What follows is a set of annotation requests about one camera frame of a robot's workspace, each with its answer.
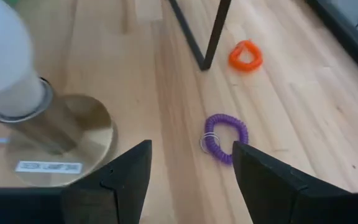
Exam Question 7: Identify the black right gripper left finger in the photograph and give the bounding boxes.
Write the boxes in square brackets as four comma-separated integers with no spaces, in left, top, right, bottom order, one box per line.
[61,139,153,224]

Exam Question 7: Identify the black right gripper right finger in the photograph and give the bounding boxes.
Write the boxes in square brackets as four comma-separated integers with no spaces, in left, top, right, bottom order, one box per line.
[232,140,354,224]

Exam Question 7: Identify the wooden riser shelf black legs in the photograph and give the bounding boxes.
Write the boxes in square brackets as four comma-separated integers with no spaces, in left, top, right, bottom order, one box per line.
[168,0,232,72]

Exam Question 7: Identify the purple coil wristband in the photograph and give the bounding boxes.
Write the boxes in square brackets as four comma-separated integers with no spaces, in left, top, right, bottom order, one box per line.
[200,113,249,166]

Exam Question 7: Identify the orange coil wristband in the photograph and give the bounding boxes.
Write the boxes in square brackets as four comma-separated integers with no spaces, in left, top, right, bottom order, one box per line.
[227,39,264,73]

